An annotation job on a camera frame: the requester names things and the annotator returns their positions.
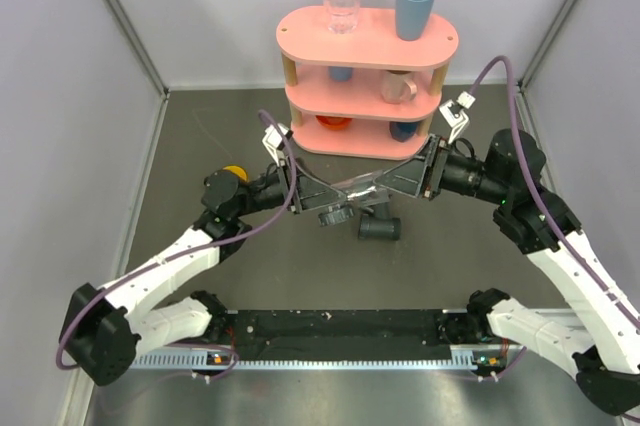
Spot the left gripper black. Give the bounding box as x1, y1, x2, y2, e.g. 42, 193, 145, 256
233, 153, 349, 217

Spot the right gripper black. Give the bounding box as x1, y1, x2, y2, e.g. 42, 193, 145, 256
374, 133, 511, 205

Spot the grey pvc tee fitting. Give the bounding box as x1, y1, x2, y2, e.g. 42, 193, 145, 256
358, 202, 401, 241

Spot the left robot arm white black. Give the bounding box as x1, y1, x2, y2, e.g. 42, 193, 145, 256
56, 158, 348, 386

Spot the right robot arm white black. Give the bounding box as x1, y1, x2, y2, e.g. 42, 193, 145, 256
376, 129, 639, 416

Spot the dark blue cup bottom shelf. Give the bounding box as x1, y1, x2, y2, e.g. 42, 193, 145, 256
389, 122, 419, 143

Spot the orange bowl bottom shelf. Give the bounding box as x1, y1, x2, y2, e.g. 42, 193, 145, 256
316, 115, 352, 131

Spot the pink three-tier shelf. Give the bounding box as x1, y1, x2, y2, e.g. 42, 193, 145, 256
276, 6, 459, 160

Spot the yellow cup on table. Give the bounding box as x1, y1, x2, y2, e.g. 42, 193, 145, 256
223, 165, 249, 182

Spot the small blue cup middle shelf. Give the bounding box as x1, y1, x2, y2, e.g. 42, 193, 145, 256
328, 66, 354, 82

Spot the tall blue plastic cup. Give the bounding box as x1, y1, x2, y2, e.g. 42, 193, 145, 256
395, 0, 435, 41

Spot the clear drinking glass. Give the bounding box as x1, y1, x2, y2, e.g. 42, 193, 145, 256
323, 0, 361, 34

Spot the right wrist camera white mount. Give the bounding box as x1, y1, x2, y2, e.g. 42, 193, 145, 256
438, 92, 475, 144

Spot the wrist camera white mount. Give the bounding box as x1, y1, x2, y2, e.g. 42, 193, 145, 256
438, 92, 475, 144
262, 123, 293, 165

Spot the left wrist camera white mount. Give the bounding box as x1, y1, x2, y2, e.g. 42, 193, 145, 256
262, 123, 293, 165

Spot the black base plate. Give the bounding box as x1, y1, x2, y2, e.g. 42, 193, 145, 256
226, 309, 496, 362

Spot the grey slotted cable duct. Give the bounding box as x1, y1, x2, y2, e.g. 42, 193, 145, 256
130, 348, 505, 372

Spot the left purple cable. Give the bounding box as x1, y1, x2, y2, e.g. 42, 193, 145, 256
54, 108, 298, 387

